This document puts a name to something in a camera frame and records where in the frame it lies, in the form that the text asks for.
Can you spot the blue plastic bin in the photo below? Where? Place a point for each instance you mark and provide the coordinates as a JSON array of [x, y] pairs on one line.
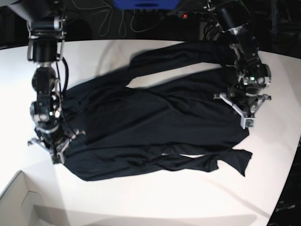
[[146, 4]]

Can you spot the white cardboard box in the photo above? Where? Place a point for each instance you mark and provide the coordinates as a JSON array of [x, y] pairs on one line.
[[16, 206]]

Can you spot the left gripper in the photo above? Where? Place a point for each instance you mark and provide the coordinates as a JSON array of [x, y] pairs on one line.
[[244, 105]]

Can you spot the dark navy t-shirt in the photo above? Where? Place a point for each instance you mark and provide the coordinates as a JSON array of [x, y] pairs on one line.
[[171, 126]]

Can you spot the black power strip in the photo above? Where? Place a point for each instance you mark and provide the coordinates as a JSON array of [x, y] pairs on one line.
[[199, 15]]

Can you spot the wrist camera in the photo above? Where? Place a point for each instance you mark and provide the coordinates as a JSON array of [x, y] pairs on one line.
[[247, 122], [58, 158]]

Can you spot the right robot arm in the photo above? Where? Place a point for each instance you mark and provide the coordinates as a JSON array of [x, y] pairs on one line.
[[45, 21]]

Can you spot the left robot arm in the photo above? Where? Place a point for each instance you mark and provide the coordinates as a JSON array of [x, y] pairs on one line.
[[233, 17]]

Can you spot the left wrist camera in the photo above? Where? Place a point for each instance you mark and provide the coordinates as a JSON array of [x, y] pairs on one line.
[[247, 122]]

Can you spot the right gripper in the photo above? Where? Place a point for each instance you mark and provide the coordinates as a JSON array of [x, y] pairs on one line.
[[56, 142]]

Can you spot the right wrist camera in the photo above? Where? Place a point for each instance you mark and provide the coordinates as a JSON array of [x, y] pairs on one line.
[[58, 158]]

